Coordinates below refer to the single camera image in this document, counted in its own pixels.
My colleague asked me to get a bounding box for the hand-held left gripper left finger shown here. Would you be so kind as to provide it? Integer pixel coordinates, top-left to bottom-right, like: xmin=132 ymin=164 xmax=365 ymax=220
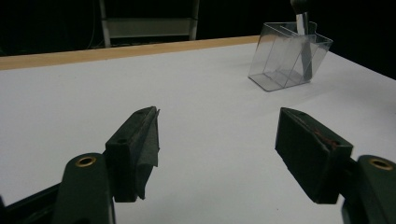
xmin=104 ymin=105 xmax=161 ymax=203

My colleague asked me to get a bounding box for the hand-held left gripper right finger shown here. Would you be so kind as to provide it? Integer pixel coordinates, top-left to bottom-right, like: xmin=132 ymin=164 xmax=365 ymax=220
xmin=274 ymin=106 xmax=355 ymax=205

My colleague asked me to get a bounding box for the clear plastic organizer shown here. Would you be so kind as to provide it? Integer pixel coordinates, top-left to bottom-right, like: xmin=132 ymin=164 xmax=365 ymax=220
xmin=247 ymin=21 xmax=333 ymax=93

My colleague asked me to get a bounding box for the black makeup brush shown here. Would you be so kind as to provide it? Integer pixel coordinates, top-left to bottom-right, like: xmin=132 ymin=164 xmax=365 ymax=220
xmin=290 ymin=0 xmax=314 ymax=82

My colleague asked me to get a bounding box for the white table sheet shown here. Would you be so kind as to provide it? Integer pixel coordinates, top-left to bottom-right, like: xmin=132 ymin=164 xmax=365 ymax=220
xmin=0 ymin=41 xmax=396 ymax=224

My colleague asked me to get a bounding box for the white metal desk frame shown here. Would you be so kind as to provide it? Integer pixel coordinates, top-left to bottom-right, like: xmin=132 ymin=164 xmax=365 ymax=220
xmin=98 ymin=0 xmax=201 ymax=49

